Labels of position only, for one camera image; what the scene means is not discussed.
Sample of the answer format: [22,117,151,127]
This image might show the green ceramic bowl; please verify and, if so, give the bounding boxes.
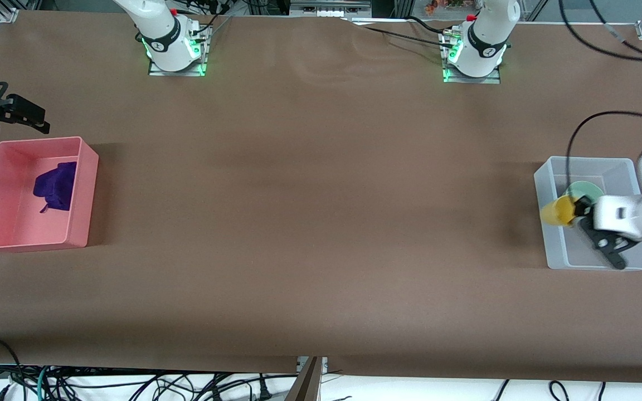
[565,180,605,204]

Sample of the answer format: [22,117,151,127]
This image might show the yellow plastic cup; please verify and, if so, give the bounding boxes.
[539,195,580,228]

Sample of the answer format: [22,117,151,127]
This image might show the purple microfibre cloth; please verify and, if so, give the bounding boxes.
[32,161,78,214]

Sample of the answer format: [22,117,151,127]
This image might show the clear plastic bin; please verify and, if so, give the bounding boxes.
[533,155,642,272]

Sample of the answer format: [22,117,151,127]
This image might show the pink plastic bin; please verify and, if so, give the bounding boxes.
[0,136,100,252]

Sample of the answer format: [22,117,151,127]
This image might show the colourful packet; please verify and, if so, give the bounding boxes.
[424,0,470,15]

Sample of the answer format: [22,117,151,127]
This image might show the brown table cover sheet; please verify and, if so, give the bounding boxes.
[0,14,642,385]

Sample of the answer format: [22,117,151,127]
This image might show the white power strip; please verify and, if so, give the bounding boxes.
[289,0,373,18]

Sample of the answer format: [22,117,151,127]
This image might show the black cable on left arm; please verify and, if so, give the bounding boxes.
[557,0,642,193]

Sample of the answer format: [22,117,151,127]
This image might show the black cable across table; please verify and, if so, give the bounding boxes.
[343,15,460,51]

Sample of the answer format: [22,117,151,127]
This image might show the teal cable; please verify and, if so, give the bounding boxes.
[35,366,52,401]

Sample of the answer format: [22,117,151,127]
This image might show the tangled black cables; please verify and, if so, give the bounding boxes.
[48,369,299,401]

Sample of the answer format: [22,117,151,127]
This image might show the small metal bracket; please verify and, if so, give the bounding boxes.
[296,356,329,375]

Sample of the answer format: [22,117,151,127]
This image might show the brown wooden post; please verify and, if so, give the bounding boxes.
[284,356,323,401]

